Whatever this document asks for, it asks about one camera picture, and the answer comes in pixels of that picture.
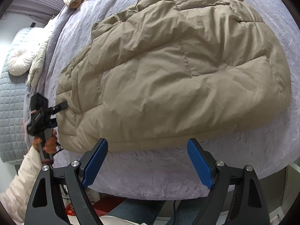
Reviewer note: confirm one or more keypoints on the cream sleeve forearm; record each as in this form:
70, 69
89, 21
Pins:
16, 197

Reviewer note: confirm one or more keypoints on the round cream cushion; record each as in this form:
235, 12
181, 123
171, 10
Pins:
19, 61

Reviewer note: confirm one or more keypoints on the grey quilted headboard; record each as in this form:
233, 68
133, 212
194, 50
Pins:
13, 89

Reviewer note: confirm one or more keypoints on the left hand orange glove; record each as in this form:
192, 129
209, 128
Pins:
46, 144

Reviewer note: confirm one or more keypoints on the khaki puffer jacket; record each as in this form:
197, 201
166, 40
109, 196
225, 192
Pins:
164, 71

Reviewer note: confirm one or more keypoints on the grey curtain left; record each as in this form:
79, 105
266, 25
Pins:
40, 10

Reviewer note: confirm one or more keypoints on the lavender quilted bedspread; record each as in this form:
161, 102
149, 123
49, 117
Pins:
167, 174

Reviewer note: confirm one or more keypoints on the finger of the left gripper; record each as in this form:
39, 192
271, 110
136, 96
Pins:
59, 107

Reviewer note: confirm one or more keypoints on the cream folded blanket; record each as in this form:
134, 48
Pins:
37, 64

